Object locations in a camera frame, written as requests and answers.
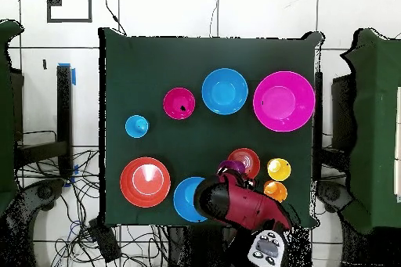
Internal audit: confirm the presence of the light blue plastic cup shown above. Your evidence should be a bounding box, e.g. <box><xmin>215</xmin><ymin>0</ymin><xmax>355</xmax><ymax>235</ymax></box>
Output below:
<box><xmin>125</xmin><ymin>114</ymin><xmax>150</xmax><ymax>139</ymax></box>

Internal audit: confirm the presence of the black side frame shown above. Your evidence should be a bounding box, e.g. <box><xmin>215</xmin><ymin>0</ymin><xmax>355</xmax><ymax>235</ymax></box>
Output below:
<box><xmin>331</xmin><ymin>74</ymin><xmax>356</xmax><ymax>155</ymax></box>

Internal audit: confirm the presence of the dark green side cloth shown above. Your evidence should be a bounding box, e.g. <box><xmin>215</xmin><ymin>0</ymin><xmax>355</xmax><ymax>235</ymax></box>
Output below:
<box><xmin>340</xmin><ymin>27</ymin><xmax>401</xmax><ymax>235</ymax></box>
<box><xmin>0</xmin><ymin>19</ymin><xmax>25</xmax><ymax>215</ymax></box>

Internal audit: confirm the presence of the small crimson plastic bowl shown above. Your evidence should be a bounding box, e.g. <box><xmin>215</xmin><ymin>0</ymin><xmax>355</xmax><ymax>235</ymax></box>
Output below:
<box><xmin>162</xmin><ymin>87</ymin><xmax>197</xmax><ymax>121</ymax></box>

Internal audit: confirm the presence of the orange plastic cup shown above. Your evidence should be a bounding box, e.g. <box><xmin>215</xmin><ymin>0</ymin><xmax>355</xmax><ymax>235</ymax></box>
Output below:
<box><xmin>263</xmin><ymin>180</ymin><xmax>288</xmax><ymax>203</ymax></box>

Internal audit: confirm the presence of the black power brick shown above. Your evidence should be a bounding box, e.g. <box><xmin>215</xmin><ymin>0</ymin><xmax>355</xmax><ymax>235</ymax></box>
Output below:
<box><xmin>89</xmin><ymin>219</ymin><xmax>121</xmax><ymax>263</ymax></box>

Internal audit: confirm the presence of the dark green tablecloth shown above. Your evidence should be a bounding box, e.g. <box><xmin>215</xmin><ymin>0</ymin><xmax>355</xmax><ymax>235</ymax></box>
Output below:
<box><xmin>98</xmin><ymin>27</ymin><xmax>323</xmax><ymax>229</ymax></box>

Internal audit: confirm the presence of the white panel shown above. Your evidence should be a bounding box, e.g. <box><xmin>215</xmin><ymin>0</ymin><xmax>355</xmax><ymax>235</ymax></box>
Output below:
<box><xmin>390</xmin><ymin>85</ymin><xmax>401</xmax><ymax>203</ymax></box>

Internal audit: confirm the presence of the black stand base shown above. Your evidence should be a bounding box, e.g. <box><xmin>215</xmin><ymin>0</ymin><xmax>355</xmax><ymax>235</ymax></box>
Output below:
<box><xmin>316</xmin><ymin>180</ymin><xmax>355</xmax><ymax>215</ymax></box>
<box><xmin>5</xmin><ymin>178</ymin><xmax>67</xmax><ymax>267</ymax></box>

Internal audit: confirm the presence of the small orange-red plastic bowl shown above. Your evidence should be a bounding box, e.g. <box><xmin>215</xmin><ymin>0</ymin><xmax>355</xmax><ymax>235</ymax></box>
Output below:
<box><xmin>227</xmin><ymin>147</ymin><xmax>262</xmax><ymax>180</ymax></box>

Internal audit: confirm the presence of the grey square floor frame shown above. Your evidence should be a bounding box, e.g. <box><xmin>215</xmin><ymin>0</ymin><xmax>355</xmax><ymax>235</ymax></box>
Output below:
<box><xmin>46</xmin><ymin>0</ymin><xmax>93</xmax><ymax>23</ymax></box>

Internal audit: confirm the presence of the large orange-red plastic bowl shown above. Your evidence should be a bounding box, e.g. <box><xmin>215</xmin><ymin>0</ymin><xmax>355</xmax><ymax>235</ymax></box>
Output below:
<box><xmin>119</xmin><ymin>156</ymin><xmax>172</xmax><ymax>208</ymax></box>

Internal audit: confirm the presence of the blue plastic bowl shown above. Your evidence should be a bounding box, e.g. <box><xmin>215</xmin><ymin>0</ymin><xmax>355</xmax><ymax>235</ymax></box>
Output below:
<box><xmin>172</xmin><ymin>176</ymin><xmax>208</xmax><ymax>223</ymax></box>
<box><xmin>200</xmin><ymin>67</ymin><xmax>249</xmax><ymax>116</ymax></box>

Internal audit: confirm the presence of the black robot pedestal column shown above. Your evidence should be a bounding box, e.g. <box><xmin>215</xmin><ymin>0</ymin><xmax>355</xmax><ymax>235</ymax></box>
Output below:
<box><xmin>167</xmin><ymin>225</ymin><xmax>226</xmax><ymax>267</ymax></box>

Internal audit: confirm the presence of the purple plastic cup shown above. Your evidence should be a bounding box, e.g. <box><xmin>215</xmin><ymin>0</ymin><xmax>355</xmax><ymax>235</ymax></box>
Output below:
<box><xmin>217</xmin><ymin>159</ymin><xmax>247</xmax><ymax>175</ymax></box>

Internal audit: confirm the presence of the yellow plastic cup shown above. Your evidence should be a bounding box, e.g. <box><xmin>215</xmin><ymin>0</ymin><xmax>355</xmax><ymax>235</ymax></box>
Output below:
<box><xmin>266</xmin><ymin>157</ymin><xmax>292</xmax><ymax>182</ymax></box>

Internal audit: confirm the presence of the large pink plastic bowl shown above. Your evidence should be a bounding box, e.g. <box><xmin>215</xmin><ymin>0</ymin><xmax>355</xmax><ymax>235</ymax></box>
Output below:
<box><xmin>252</xmin><ymin>70</ymin><xmax>316</xmax><ymax>132</ymax></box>

